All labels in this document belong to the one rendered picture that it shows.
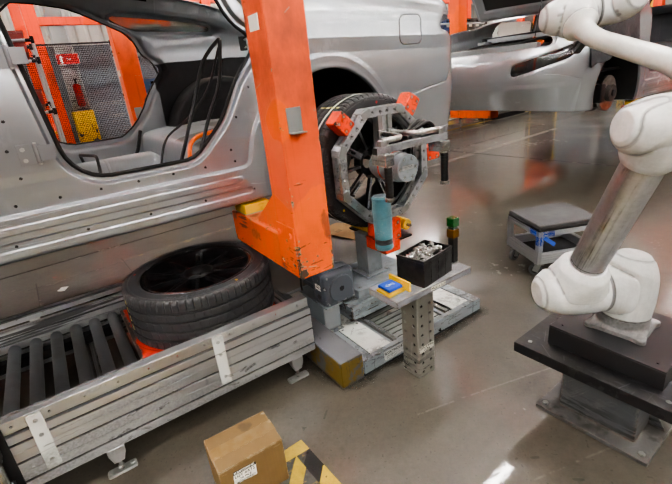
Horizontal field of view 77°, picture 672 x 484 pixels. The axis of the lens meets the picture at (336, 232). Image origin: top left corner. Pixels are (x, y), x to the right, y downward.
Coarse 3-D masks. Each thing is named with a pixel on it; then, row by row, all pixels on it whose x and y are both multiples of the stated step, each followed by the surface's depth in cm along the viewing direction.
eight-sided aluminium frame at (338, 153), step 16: (368, 112) 189; (384, 112) 195; (400, 112) 200; (352, 128) 187; (336, 144) 190; (336, 160) 191; (336, 176) 193; (416, 176) 221; (336, 192) 196; (416, 192) 219; (352, 208) 198; (400, 208) 215
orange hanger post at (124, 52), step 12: (108, 36) 356; (120, 36) 348; (120, 48) 350; (132, 48) 355; (120, 60) 352; (132, 60) 357; (120, 72) 357; (132, 72) 359; (132, 84) 361; (144, 84) 366; (132, 96) 363; (144, 96) 368; (132, 108) 365; (132, 120) 372
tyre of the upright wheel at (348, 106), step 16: (336, 96) 211; (352, 96) 200; (368, 96) 198; (384, 96) 203; (320, 112) 202; (352, 112) 195; (320, 128) 194; (320, 144) 191; (336, 208) 202; (352, 224) 211
